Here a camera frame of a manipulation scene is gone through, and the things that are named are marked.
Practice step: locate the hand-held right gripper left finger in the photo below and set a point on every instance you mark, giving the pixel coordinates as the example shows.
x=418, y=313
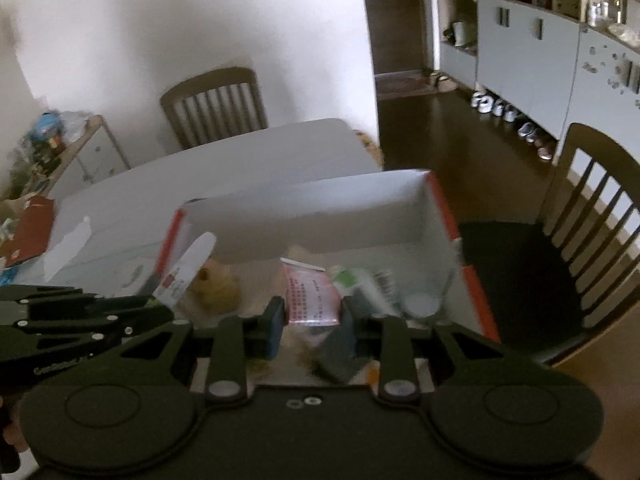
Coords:
x=274, y=327

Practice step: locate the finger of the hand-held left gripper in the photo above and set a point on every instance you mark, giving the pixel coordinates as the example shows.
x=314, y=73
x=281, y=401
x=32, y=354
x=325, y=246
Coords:
x=100, y=304
x=115, y=325

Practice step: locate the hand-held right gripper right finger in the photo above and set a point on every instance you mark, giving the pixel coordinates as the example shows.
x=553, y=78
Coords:
x=351, y=327

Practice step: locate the white green plastic packet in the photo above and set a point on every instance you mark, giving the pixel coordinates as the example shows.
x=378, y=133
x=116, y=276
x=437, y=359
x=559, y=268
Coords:
x=360, y=285

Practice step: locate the pink packet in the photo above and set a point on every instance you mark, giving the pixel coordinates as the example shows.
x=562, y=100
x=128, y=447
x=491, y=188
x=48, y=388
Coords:
x=310, y=292

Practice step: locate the white tube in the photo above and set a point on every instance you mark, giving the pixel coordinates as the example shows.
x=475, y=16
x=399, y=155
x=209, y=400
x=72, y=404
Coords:
x=192, y=260

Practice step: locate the red cardboard box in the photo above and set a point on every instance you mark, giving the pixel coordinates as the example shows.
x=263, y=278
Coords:
x=300, y=215

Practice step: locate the person's left hand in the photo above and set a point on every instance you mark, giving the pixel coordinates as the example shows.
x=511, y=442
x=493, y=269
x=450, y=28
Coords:
x=12, y=432

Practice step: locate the white paper sheet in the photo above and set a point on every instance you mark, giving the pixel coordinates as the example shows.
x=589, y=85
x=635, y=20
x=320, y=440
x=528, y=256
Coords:
x=67, y=250

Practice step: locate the white sideboard wooden top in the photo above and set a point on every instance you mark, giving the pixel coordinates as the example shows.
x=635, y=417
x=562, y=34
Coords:
x=100, y=155

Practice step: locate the wooden chair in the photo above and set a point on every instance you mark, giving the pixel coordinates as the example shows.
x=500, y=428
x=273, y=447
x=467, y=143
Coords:
x=210, y=82
x=510, y=270

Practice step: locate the clear plastic bag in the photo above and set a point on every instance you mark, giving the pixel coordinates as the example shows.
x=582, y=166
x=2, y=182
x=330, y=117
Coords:
x=75, y=122

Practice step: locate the blue globe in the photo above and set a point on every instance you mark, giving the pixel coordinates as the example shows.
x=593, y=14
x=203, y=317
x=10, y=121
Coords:
x=45, y=127

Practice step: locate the brown door mat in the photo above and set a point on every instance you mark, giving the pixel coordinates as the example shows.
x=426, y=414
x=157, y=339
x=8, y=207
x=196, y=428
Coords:
x=405, y=85

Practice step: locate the white shoe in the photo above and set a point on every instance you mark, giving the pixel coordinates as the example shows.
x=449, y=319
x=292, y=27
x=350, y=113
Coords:
x=505, y=111
x=481, y=101
x=527, y=132

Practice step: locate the beige slipper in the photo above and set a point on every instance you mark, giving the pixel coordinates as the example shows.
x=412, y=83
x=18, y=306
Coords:
x=442, y=80

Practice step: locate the beige shoe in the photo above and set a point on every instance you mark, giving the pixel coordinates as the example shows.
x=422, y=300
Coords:
x=546, y=147

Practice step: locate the dark wooden door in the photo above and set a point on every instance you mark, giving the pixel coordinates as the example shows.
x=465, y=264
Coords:
x=395, y=20

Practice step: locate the white jug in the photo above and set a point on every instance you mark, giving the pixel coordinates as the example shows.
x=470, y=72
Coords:
x=458, y=32

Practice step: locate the clear glass canister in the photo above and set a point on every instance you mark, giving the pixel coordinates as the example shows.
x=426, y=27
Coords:
x=607, y=10

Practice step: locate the white wall cabinet unit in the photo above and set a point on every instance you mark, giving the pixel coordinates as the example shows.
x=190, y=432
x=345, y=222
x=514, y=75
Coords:
x=525, y=60

